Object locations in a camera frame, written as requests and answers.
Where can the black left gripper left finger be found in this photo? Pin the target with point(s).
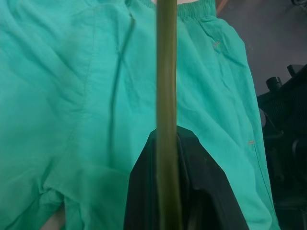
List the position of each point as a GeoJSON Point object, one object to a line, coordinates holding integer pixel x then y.
{"type": "Point", "coordinates": [144, 182]}

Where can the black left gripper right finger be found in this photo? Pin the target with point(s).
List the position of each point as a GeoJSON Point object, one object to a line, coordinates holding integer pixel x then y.
{"type": "Point", "coordinates": [206, 191]}

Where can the teal green shorts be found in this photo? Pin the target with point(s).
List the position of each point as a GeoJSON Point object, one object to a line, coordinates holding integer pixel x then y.
{"type": "Point", "coordinates": [72, 95]}

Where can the black ribbed machine housing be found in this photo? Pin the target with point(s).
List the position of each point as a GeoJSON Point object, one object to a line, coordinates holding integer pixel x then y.
{"type": "Point", "coordinates": [283, 115]}

